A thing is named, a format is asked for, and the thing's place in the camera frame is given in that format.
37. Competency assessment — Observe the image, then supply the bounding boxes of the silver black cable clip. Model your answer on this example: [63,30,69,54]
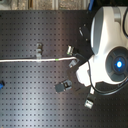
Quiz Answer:
[67,45,74,56]

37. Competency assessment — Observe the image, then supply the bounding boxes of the white braided cable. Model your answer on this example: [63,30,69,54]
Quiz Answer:
[0,57,78,64]

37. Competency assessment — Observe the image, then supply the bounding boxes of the black bracket on arm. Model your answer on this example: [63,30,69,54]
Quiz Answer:
[79,26,90,41]

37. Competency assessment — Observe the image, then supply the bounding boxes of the black perforated breadboard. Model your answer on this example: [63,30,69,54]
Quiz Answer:
[0,10,128,128]

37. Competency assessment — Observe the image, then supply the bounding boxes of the black camera module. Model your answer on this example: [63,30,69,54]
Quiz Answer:
[55,79,72,93]

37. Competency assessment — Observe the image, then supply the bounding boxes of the silver usb connector plug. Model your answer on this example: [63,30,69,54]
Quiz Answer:
[84,88,95,109]

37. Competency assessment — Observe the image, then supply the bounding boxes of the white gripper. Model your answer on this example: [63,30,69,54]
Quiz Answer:
[69,56,90,87]

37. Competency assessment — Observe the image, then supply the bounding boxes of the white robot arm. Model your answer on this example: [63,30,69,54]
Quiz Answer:
[76,6,128,86]

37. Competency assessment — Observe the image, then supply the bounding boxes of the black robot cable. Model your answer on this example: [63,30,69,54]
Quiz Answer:
[89,75,128,97]

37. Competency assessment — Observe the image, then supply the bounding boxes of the blue cable at top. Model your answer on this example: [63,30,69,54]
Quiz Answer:
[87,0,94,11]

